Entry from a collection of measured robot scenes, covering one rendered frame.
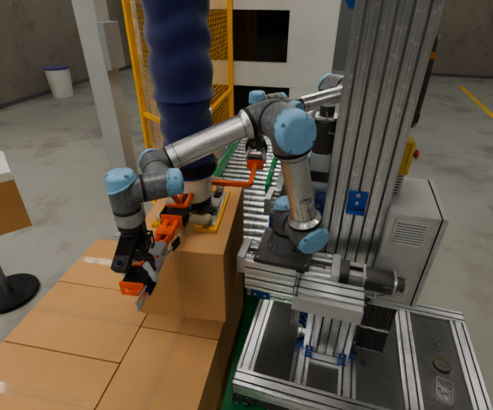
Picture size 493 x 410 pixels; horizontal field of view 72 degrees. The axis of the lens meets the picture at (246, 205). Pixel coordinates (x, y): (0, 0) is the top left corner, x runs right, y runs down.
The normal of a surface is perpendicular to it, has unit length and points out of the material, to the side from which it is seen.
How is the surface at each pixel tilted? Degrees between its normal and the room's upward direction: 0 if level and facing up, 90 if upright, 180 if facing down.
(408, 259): 90
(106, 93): 90
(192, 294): 90
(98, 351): 0
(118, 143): 90
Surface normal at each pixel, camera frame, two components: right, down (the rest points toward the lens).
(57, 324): 0.00, -0.85
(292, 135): 0.36, 0.38
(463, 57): -0.28, 0.51
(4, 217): 0.61, 0.43
